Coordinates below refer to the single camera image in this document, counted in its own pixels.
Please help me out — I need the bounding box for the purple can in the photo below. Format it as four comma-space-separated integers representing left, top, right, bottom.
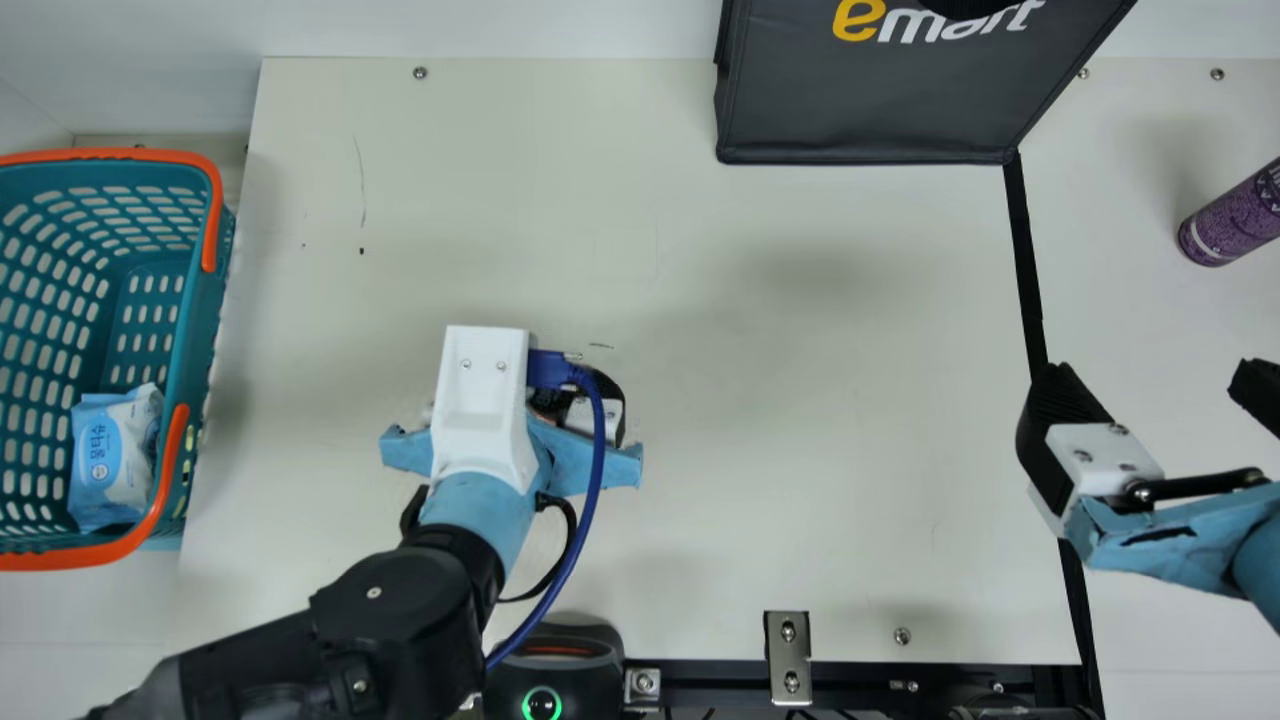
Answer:
1177, 157, 1280, 268

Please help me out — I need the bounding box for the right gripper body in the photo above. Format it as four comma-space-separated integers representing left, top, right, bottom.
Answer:
1065, 483, 1280, 637

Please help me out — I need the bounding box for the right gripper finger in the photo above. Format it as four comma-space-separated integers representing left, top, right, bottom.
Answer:
1228, 358, 1280, 441
1015, 362, 1166, 539

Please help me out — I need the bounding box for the blue cable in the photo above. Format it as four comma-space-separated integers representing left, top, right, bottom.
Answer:
485, 348, 608, 671

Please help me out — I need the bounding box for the dark grey bag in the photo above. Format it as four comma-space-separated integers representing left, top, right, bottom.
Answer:
714, 0, 1139, 166

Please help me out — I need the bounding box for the teal shopping basket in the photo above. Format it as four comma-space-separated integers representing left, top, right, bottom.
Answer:
0, 148, 238, 573

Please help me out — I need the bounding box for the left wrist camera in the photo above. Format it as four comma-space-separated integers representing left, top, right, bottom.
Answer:
428, 325, 541, 496

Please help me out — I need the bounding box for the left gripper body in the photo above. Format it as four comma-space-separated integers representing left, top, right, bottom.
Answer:
378, 415, 644, 577

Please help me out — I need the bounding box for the white and blue wipes pack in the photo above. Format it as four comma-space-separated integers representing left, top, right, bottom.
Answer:
68, 383, 166, 533

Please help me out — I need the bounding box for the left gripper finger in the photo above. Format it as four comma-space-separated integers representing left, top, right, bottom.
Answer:
565, 366, 628, 448

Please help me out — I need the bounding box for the black device with green light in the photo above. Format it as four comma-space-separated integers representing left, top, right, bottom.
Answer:
485, 625, 626, 720

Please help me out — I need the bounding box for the black strip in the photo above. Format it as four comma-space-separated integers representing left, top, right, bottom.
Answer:
1003, 150, 1106, 720

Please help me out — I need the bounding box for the thin black cable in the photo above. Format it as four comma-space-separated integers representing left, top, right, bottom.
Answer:
497, 490, 579, 604

